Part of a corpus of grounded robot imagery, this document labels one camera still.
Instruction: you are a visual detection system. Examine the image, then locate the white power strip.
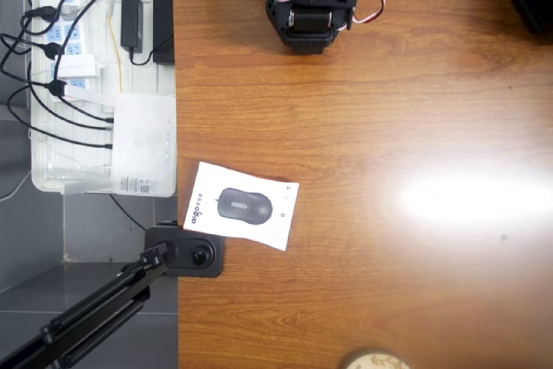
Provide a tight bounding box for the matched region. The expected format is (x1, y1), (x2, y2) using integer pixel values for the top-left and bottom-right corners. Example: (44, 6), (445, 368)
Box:
(42, 0), (90, 93)

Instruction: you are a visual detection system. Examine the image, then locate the black floor cable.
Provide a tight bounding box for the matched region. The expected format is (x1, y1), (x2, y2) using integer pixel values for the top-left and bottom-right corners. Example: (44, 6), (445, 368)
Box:
(110, 194), (149, 232)

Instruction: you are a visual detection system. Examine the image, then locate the thin yellow cable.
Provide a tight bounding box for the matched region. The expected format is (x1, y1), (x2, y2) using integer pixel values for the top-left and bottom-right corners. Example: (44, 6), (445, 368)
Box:
(107, 14), (126, 93)

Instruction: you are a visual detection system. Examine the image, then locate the white plastic tray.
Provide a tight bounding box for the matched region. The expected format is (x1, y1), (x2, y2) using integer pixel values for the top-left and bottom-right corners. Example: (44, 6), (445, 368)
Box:
(30, 0), (178, 195)

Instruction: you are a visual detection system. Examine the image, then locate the white charger plug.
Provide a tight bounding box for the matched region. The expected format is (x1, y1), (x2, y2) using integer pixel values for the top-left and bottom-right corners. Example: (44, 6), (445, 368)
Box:
(57, 54), (97, 80)

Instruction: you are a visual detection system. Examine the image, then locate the black perforated arm base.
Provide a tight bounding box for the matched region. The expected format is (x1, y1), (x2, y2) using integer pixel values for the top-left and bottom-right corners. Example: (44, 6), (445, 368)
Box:
(511, 0), (553, 36)

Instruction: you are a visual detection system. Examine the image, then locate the round wooden coaster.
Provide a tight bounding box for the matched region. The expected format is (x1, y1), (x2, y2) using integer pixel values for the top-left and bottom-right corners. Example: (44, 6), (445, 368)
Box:
(340, 346), (411, 369)

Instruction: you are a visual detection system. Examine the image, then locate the wide black power adapter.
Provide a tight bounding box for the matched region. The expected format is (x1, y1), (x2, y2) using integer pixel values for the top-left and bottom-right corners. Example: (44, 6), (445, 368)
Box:
(152, 0), (175, 65)

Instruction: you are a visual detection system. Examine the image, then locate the black stand clamp base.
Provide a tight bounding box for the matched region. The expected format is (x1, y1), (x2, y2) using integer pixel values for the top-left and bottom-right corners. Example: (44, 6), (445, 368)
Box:
(143, 225), (226, 278)

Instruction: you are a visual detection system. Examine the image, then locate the slim black power adapter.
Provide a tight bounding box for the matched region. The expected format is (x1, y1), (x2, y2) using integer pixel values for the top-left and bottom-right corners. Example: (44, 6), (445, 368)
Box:
(119, 0), (145, 51)

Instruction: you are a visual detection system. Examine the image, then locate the orange white mouse box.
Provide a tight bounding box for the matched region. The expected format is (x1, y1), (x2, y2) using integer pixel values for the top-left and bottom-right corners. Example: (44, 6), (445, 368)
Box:
(182, 161), (301, 252)

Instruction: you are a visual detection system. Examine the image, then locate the white router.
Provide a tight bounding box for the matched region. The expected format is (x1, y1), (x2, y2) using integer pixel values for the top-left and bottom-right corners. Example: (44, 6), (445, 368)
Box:
(64, 86), (178, 198)

